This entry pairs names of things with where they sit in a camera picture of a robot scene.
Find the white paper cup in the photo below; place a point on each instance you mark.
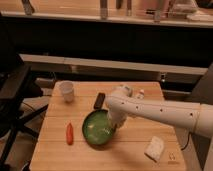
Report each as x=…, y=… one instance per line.
x=67, y=90

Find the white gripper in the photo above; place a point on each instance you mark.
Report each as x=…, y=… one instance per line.
x=116, y=120

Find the black rectangular block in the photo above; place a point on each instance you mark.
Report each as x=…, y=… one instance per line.
x=99, y=101

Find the green ceramic bowl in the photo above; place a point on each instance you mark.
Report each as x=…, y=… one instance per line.
x=96, y=128

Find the black tripod stand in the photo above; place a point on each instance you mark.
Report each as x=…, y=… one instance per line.
x=16, y=84

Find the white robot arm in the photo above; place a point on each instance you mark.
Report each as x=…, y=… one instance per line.
x=195, y=117

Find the orange toy carrot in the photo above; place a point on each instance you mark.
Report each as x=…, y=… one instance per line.
x=69, y=134

